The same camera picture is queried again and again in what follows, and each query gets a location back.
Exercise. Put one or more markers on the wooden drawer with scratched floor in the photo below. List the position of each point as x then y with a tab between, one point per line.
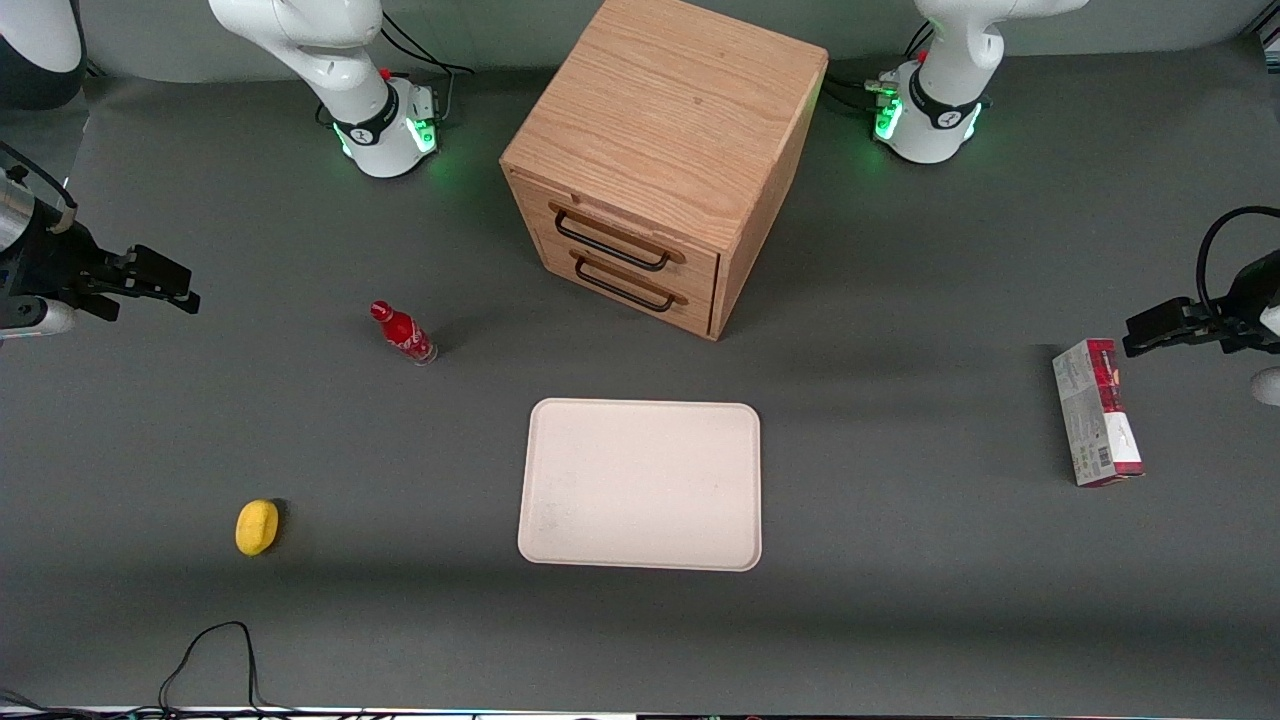
690	255

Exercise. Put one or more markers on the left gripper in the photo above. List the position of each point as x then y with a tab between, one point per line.
1243	305

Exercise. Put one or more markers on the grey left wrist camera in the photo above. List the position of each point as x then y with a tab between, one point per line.
1268	386

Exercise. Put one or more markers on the red soda bottle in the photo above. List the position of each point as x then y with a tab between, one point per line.
405	334

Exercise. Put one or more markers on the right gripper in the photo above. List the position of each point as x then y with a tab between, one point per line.
45	262

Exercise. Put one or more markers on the wooden drawer cabinet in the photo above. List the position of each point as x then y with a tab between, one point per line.
670	110

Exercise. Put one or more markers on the yellow lemon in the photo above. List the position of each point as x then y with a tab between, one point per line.
256	527

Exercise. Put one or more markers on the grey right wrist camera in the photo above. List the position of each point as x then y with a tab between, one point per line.
35	318

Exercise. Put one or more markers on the beige plastic tray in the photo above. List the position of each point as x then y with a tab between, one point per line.
640	485

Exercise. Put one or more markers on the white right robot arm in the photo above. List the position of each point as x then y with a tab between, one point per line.
345	60

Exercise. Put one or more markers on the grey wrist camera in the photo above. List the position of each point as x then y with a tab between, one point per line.
1268	386
35	318

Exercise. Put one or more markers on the red and grey carton box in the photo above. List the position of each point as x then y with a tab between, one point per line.
1095	415

